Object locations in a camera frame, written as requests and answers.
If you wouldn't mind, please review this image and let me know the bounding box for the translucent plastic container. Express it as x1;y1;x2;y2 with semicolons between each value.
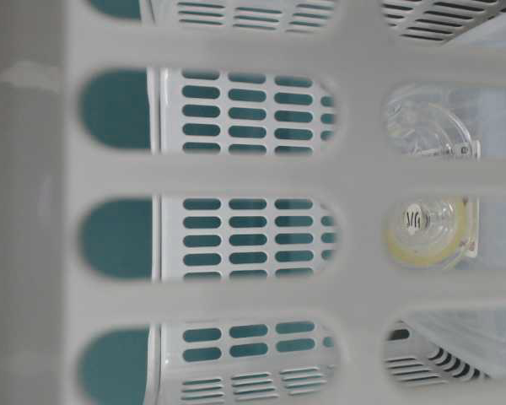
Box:
398;8;506;379

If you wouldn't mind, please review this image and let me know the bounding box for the white plastic shopping basket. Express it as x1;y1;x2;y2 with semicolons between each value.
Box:
0;1;506;404

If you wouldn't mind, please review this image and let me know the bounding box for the clear plastic tape dispenser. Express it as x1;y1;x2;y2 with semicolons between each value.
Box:
384;84;482;270

